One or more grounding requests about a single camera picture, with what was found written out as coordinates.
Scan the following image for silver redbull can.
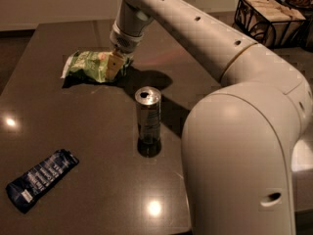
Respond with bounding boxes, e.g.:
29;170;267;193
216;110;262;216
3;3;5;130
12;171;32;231
135;86;161;145

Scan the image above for green jalapeno chip bag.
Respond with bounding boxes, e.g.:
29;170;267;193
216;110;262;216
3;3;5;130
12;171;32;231
60;50;134;84

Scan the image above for white packets in basket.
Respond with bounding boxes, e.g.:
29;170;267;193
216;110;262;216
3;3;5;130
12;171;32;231
244;0;307;47

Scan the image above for dark blue snack packet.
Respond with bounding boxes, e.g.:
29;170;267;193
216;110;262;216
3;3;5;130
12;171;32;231
6;149;79;213

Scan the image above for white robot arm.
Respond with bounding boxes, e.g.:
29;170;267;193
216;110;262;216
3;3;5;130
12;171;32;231
111;0;312;235

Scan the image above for black wire basket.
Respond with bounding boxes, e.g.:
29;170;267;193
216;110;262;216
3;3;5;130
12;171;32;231
233;0;307;49

